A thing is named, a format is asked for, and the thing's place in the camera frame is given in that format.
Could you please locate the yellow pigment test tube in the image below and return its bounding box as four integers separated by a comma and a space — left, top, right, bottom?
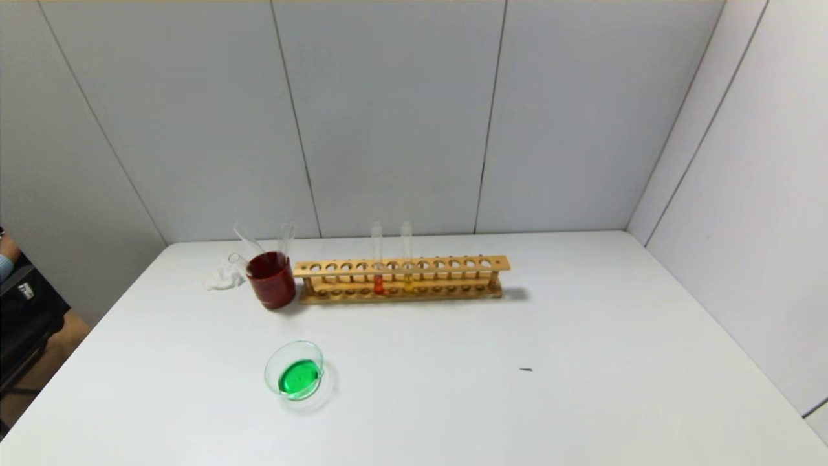
400, 221, 417, 293
232, 223, 266, 260

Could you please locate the dark red plastic cup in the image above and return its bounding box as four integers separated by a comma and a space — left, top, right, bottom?
245, 251, 297, 310

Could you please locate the crumpled white tissue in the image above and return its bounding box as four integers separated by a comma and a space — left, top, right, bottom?
202, 254, 248, 291

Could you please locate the person arm with blue sleeve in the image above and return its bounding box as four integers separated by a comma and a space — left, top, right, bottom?
0, 233, 21, 280

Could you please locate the wooden test tube rack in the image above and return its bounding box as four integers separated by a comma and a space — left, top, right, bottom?
292, 254, 512, 305

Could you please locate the clear glass dish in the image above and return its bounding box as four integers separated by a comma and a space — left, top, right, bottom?
263, 340, 338, 414

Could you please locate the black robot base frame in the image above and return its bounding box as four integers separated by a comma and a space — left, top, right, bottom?
0, 324, 65, 399

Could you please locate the red pigment test tube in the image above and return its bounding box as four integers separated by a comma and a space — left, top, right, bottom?
370, 221, 386, 296

